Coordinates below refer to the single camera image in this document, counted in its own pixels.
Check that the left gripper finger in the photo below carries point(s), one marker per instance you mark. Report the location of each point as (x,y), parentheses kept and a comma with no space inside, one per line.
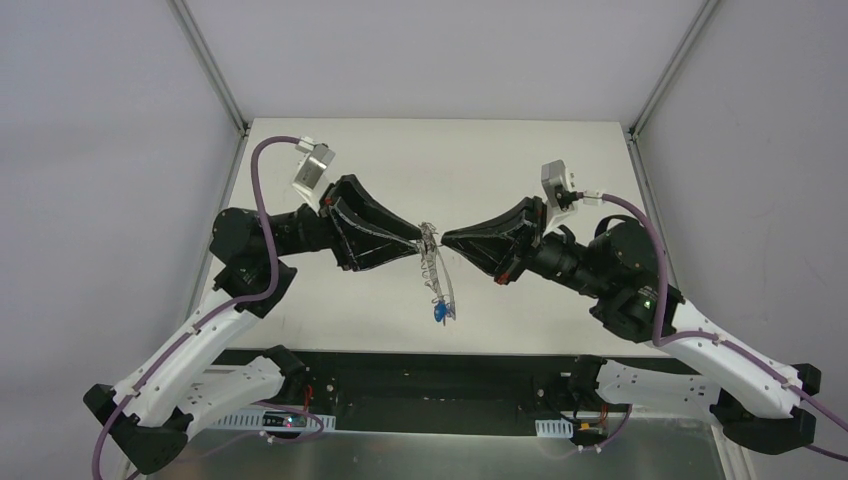
(368,242)
(350,193)

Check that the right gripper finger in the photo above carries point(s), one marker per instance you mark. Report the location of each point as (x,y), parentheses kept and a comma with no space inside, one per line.
(517,221)
(485,254)

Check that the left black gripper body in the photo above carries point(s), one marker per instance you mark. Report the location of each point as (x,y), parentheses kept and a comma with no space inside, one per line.
(332,228)

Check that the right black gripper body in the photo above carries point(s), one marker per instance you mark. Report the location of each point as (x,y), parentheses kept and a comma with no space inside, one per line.
(526,243)

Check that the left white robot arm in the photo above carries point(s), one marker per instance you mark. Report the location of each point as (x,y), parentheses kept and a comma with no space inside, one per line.
(154,412)

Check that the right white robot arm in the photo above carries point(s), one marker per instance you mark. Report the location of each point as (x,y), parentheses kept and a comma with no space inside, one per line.
(754,400)

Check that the blue key tag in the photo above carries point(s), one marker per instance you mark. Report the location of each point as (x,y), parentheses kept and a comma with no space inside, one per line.
(441,311)

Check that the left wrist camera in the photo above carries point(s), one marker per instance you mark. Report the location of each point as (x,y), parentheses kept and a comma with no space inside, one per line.
(309,181)

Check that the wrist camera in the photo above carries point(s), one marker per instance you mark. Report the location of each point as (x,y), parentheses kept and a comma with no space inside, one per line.
(560,194)
(309,181)

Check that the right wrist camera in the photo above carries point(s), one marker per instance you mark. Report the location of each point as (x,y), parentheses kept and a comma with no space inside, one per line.
(560,194)

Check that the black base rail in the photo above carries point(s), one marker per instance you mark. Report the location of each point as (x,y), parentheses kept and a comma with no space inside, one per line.
(489,395)

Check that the right white cable duct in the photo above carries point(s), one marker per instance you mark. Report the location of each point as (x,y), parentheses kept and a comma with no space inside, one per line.
(555,428)

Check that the white cable duct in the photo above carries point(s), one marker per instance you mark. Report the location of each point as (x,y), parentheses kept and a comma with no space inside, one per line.
(555,428)
(273,420)

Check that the left white cable duct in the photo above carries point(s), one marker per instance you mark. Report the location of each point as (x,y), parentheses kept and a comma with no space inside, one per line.
(273,420)

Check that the left aluminium frame post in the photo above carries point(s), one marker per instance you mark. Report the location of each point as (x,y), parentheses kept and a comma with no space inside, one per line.
(208,64)

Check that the aluminium frame post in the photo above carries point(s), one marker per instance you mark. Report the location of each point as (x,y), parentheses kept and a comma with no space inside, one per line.
(208,64)
(674,66)

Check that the right aluminium frame post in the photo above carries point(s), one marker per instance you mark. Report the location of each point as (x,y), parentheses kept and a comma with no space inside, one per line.
(674,66)

